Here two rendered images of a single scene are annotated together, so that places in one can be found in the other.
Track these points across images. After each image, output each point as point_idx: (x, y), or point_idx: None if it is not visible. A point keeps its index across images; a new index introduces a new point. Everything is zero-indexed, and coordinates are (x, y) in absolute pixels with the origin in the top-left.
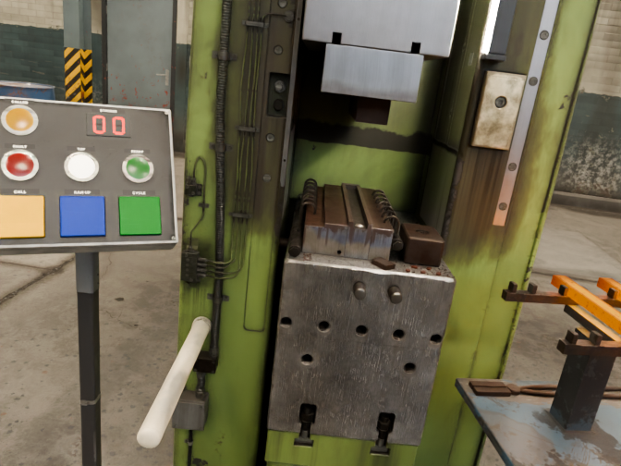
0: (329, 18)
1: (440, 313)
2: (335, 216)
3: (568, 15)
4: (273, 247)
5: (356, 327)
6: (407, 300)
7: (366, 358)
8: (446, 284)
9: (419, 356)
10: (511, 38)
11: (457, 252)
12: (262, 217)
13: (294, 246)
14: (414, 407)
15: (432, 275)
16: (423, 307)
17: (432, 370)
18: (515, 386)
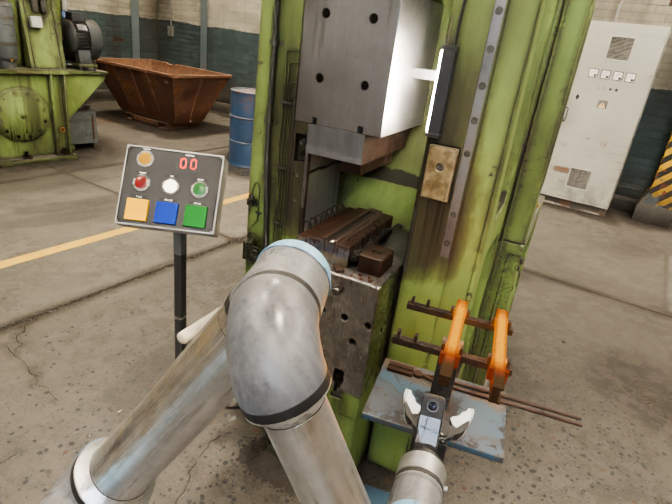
0: (309, 108)
1: (369, 309)
2: (324, 232)
3: (493, 107)
4: None
5: None
6: (349, 295)
7: (325, 328)
8: (372, 289)
9: (357, 335)
10: (449, 121)
11: (414, 272)
12: (291, 226)
13: None
14: (355, 370)
15: (364, 282)
16: (359, 302)
17: (366, 347)
18: (420, 372)
